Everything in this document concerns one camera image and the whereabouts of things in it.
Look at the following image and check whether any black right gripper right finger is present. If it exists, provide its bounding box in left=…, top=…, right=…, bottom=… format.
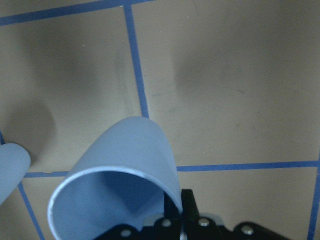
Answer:
left=181, top=189, right=200, bottom=222

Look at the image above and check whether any blue cup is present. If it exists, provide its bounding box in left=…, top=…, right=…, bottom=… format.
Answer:
left=0, top=143, right=31, bottom=205
left=47, top=116, right=183, bottom=240

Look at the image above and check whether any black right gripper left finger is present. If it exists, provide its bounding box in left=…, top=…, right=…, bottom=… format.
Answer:
left=163, top=193, right=182, bottom=222

